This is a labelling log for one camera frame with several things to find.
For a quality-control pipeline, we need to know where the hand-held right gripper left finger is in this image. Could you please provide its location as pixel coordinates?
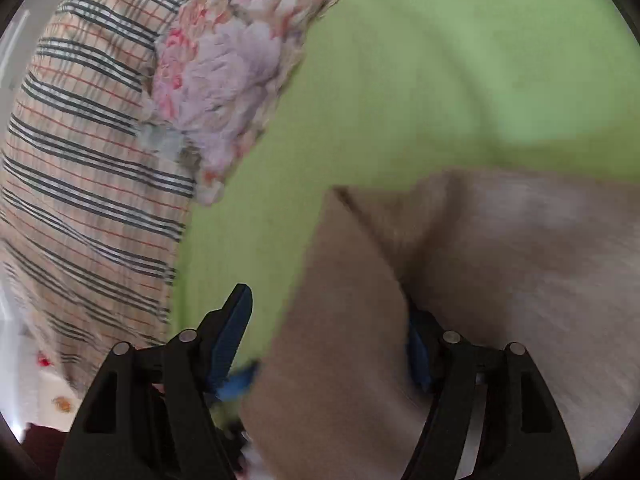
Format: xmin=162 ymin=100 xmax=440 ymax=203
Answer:
xmin=55 ymin=283 xmax=253 ymax=480

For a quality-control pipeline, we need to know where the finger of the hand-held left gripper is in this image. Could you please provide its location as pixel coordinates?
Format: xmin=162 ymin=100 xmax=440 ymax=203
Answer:
xmin=212 ymin=362 xmax=261 ymax=403

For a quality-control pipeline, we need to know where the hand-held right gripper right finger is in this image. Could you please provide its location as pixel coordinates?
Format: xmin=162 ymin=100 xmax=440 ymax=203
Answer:
xmin=400 ymin=306 xmax=581 ymax=480

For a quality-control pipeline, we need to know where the beige knit sweater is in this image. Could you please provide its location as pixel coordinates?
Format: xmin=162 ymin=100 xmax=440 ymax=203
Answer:
xmin=240 ymin=166 xmax=640 ymax=480

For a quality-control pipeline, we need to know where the plaid blanket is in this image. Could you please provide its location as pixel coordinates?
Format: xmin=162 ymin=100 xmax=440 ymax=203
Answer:
xmin=0 ymin=0 xmax=198 ymax=396

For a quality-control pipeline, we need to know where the purple floral pillow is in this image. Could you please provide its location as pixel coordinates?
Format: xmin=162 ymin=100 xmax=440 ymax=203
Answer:
xmin=137 ymin=0 xmax=356 ymax=206

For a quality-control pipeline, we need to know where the green bed sheet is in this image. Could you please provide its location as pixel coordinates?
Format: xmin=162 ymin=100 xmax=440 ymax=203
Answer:
xmin=170 ymin=0 xmax=640 ymax=431

